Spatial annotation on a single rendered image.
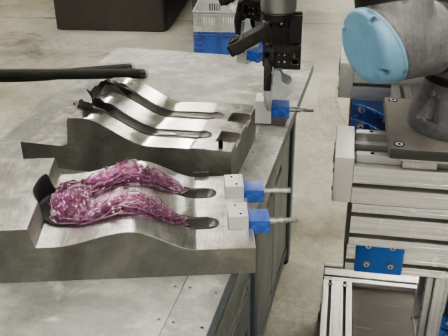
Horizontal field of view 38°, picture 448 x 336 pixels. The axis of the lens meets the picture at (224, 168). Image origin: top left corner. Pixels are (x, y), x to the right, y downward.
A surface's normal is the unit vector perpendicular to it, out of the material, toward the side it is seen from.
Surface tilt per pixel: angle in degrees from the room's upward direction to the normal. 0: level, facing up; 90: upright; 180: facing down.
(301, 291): 0
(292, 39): 90
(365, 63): 97
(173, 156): 90
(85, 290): 0
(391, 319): 0
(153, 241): 90
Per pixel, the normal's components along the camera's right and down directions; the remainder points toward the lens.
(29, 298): -0.01, -0.88
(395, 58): 0.34, 0.45
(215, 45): -0.09, 0.48
